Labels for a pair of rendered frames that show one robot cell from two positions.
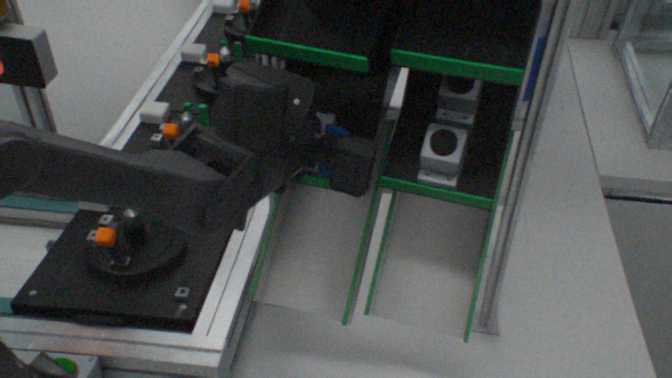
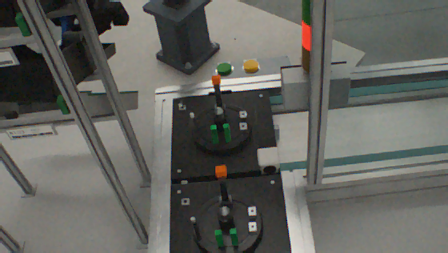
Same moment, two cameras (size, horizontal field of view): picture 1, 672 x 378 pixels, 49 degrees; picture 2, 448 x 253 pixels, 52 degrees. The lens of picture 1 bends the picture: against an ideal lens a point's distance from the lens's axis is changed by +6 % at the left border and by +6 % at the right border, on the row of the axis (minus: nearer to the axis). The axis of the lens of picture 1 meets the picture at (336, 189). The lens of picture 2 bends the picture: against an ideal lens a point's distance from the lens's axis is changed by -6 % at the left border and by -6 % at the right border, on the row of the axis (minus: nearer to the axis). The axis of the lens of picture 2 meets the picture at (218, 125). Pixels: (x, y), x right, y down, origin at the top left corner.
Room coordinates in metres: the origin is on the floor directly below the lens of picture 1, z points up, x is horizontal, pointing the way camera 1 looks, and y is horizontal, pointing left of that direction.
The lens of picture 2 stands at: (1.50, 0.27, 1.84)
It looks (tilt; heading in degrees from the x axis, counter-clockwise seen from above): 49 degrees down; 179
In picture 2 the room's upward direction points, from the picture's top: 10 degrees counter-clockwise
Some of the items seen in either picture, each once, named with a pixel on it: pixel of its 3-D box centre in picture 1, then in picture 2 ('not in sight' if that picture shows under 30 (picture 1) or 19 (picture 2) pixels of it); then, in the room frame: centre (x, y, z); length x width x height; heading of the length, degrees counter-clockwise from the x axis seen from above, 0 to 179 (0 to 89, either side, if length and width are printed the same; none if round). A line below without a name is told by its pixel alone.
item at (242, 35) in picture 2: not in sight; (178, 66); (0.37, 0.20, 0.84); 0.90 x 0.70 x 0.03; 41
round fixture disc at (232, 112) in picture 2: (137, 244); (222, 128); (0.76, 0.29, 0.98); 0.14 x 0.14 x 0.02
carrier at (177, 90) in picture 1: (226, 64); not in sight; (1.26, 0.23, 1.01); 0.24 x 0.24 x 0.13; 83
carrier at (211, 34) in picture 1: (253, 13); not in sight; (1.50, 0.20, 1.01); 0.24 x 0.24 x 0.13; 83
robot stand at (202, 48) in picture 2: not in sight; (182, 28); (0.34, 0.24, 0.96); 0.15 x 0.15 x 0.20; 41
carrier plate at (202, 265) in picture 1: (139, 254); (222, 134); (0.76, 0.29, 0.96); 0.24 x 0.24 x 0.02; 83
